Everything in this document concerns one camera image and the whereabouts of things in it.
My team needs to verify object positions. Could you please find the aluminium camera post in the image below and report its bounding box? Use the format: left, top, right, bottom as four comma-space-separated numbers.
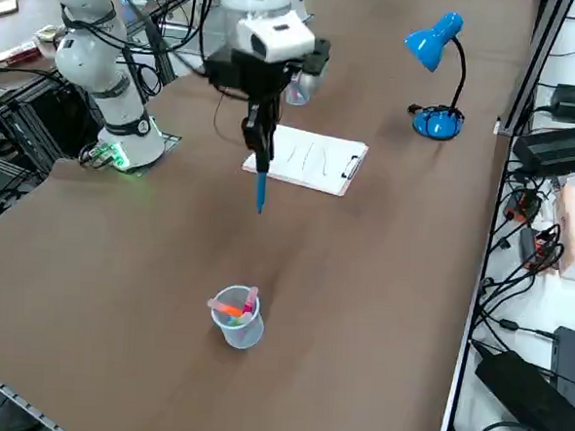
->
495, 0, 575, 141

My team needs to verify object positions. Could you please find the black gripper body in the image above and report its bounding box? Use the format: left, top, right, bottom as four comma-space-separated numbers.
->
204, 32, 332, 109

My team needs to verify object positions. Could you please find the blue marker pen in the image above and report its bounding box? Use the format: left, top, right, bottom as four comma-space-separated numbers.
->
251, 167, 271, 216

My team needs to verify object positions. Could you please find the clear plastic measuring cup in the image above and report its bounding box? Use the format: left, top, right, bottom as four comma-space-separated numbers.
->
283, 68, 326, 109
209, 282, 268, 352

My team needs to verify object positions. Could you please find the white paper sheet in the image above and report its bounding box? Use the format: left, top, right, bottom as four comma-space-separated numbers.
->
245, 123, 364, 195

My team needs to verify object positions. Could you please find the blue desk lamp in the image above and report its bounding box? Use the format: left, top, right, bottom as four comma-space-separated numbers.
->
398, 8, 474, 143

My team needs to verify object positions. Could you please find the white clipboard with black clip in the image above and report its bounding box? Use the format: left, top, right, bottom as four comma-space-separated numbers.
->
240, 122, 370, 200

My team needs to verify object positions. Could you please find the black rectangular box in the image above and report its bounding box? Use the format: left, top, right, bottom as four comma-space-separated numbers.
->
549, 325, 575, 405

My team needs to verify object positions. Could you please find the orange marker pen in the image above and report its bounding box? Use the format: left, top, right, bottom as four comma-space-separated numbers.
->
206, 296, 248, 319

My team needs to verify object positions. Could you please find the long black box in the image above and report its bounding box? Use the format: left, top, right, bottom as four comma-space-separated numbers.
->
511, 119, 575, 178

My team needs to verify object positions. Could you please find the pink marker pen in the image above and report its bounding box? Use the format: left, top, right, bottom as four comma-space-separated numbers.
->
241, 284, 261, 318

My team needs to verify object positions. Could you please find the long black power brick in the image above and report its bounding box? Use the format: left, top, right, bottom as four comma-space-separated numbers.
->
472, 347, 575, 431

